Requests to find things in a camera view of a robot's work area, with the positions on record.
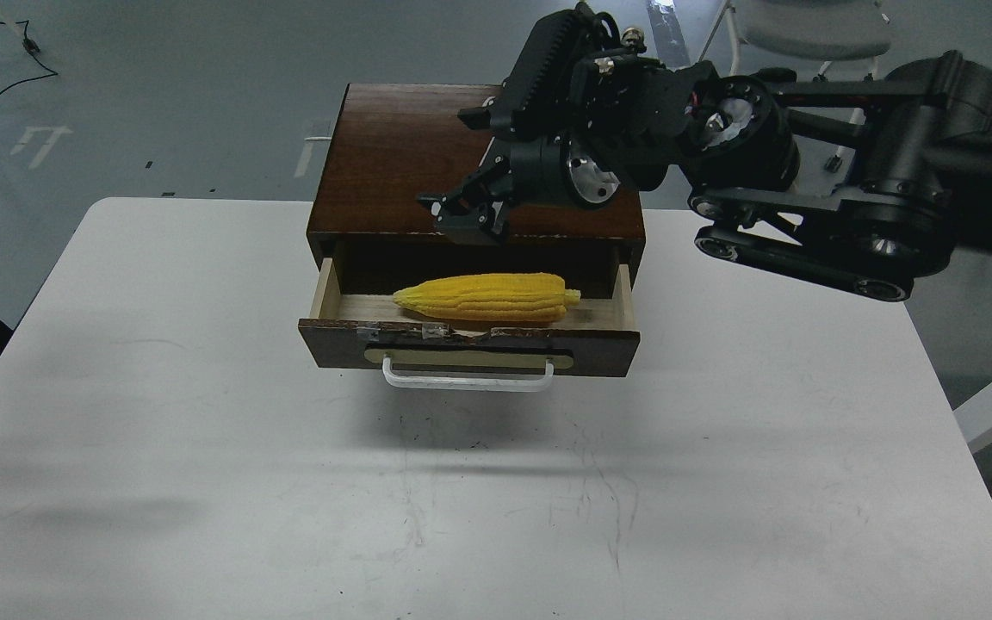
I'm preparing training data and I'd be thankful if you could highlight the dark wooden cabinet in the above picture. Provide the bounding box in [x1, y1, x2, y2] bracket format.
[307, 83, 646, 275]

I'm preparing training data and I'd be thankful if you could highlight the grey office chair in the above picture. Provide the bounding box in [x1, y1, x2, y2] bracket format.
[703, 0, 893, 173]

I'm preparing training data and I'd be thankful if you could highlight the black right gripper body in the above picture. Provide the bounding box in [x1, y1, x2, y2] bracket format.
[496, 134, 621, 211]

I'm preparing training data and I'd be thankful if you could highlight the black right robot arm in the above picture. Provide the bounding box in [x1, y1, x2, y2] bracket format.
[417, 3, 992, 301]

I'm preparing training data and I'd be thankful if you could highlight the wooden drawer with white handle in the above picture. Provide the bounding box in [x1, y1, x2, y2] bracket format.
[298, 259, 641, 392]

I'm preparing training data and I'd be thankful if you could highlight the black floor cable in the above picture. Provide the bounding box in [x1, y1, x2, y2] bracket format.
[0, 0, 59, 160]

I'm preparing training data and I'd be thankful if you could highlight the yellow corn cob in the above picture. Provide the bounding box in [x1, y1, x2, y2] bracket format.
[391, 272, 581, 323]

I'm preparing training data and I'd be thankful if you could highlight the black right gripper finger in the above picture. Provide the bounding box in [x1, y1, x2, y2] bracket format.
[416, 158, 512, 217]
[434, 201, 511, 245]

